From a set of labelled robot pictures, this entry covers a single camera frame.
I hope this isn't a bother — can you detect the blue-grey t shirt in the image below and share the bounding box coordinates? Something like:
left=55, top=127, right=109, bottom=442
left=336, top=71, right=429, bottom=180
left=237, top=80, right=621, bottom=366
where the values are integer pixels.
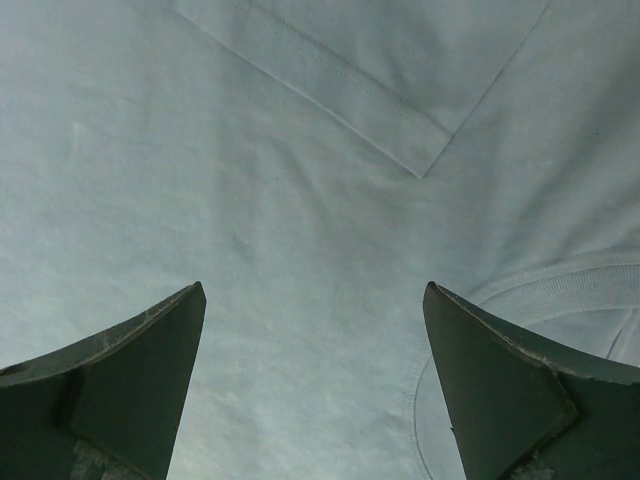
left=1, top=1, right=639, bottom=479

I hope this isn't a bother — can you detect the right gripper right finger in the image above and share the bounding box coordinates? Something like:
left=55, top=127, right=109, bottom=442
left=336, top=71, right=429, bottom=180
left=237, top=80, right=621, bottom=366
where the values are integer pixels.
left=423, top=282, right=639, bottom=479

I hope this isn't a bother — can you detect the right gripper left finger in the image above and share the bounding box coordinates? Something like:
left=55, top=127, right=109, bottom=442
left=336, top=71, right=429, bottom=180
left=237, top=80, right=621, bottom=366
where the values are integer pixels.
left=1, top=282, right=206, bottom=479

